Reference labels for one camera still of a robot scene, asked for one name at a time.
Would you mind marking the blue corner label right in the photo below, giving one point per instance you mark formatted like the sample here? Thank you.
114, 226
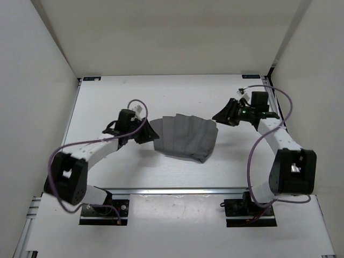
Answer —
250, 76

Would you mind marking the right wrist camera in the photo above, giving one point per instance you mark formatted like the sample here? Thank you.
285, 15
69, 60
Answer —
257, 101

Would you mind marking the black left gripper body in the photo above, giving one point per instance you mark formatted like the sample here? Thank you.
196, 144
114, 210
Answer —
143, 135

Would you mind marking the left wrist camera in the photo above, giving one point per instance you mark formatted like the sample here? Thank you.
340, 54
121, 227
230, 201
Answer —
129, 115

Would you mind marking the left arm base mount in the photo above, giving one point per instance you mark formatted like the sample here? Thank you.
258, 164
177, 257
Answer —
115, 212

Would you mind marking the aluminium left side rail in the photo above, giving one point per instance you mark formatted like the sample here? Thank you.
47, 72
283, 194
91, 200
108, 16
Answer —
63, 141

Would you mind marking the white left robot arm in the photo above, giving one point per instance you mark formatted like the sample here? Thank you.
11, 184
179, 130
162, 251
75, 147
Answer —
67, 178

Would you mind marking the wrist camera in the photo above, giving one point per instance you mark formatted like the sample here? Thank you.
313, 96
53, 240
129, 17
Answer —
129, 115
257, 101

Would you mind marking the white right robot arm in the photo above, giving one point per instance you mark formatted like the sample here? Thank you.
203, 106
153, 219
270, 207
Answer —
261, 194

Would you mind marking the grey pleated skirt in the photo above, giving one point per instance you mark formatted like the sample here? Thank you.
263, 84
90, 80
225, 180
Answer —
187, 137

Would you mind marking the blue corner label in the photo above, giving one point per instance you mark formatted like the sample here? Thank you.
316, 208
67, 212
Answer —
93, 78
250, 76

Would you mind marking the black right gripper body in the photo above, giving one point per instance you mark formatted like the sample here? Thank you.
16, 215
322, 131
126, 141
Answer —
238, 113

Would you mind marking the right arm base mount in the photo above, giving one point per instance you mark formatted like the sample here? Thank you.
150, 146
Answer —
245, 213

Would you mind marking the aluminium table edge rail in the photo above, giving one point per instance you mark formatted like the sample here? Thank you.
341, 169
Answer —
175, 191

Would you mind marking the blue corner label left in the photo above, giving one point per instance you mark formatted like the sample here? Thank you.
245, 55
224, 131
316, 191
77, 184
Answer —
93, 78

